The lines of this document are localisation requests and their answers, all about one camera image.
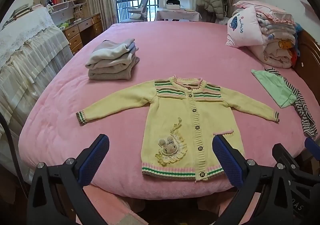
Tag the wooden headboard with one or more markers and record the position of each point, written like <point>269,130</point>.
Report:
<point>308,60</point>

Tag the green tissue pack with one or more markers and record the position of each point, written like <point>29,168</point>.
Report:
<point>63,25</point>

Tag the stack of books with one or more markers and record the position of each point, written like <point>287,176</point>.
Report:
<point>20,12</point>

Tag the pink frilled pillow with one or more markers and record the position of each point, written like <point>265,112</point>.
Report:
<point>272,11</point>

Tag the yellow knit cardigan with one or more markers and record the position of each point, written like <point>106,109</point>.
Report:
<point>170,105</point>

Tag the small table with floral cloth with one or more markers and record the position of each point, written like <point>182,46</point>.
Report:
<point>175,13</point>

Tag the pale blue folded garment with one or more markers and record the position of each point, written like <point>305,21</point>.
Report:
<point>133,48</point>

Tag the folded cartoon print quilt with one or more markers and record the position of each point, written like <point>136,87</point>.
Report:
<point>277,47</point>

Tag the pink wall shelf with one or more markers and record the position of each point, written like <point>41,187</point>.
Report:
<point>306,5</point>

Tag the grey office chair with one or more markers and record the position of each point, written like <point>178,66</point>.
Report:
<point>141,6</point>

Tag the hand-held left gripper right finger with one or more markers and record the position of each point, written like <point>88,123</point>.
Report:
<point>226,160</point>

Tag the white box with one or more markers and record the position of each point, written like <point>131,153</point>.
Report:
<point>173,6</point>

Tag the wicker basket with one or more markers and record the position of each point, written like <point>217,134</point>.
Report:
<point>78,12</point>

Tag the black white striped garment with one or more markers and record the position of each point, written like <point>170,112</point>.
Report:
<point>303,112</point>

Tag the mint green small garment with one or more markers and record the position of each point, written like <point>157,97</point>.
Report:
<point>275,87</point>

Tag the pink bed blanket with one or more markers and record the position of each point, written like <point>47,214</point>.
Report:
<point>175,47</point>

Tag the wooden desk with drawers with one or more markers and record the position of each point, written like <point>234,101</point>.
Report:
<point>75,37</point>

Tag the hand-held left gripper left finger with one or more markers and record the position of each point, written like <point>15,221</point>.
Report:
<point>92,157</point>

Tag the cream folded fleece garment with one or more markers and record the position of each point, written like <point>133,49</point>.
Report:
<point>107,55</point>

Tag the pink floor mat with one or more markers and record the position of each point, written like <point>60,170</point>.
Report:
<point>105,205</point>

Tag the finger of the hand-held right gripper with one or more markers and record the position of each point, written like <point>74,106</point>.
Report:
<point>312,146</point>
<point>287,157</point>

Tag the pink embroidered pillow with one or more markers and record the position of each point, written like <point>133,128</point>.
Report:
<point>243,30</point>

